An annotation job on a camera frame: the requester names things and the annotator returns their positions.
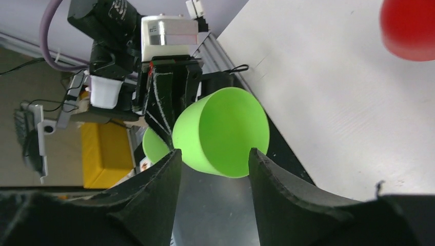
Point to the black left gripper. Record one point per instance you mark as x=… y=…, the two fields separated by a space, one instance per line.
x=166 y=86

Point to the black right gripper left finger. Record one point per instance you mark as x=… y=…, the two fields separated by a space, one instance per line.
x=138 y=211

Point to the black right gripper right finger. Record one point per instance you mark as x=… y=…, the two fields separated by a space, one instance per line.
x=291 y=211

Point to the green wine glass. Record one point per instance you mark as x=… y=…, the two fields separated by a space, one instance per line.
x=215 y=134

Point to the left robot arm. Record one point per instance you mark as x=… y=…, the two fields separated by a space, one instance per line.
x=115 y=27

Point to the red wine glass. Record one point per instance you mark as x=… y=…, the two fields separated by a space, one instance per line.
x=407 y=29

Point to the yellow box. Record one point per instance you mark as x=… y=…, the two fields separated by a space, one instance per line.
x=106 y=154

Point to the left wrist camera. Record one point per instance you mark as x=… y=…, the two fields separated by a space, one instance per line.
x=166 y=35

